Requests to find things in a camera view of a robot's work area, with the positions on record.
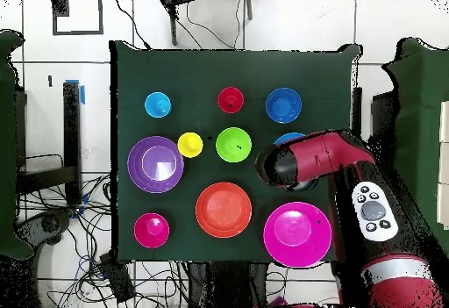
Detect black tripod stand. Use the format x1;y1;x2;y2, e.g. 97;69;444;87
157;0;254;47

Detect small dark blue bowl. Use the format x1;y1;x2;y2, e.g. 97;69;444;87
265;87;303;125

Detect large pink bowl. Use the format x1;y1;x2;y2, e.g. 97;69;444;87
262;201;333;269

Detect yellow cup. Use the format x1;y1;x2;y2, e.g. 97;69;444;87
176;132;204;159

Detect tangle of black cables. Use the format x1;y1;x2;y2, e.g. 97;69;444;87
17;174;190;308

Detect dark green tablecloth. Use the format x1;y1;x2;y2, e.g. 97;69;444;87
109;39;362;265

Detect blue tape strip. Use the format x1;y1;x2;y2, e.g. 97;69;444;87
65;79;86;105

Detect purple bowl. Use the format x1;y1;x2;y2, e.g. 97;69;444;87
126;135;185;194

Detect light blue cup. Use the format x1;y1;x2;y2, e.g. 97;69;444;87
144;91;173;118

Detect small purple object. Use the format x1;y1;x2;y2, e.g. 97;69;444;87
267;295;289;308

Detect black power strip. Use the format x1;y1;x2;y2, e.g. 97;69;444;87
99;253;137;304

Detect green bowl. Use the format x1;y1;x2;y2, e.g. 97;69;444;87
215;126;253;164

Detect red cup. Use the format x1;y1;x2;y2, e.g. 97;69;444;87
217;86;246;115

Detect dark square floor frame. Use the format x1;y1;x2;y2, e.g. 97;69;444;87
51;0;104;36

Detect orange bowl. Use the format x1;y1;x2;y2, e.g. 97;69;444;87
195;182;253;240

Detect black metal frame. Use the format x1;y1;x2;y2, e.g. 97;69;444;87
350;86;397;144
15;81;83;207

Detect white boxes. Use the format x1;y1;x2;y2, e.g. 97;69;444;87
436;100;449;230

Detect small crimson bowl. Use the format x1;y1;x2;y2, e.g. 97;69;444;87
133;212;170;249

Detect side table with green cloth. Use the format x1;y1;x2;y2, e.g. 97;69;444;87
0;29;33;261
381;37;449;253

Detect large light blue bowl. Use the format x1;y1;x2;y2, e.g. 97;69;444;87
273;132;308;147

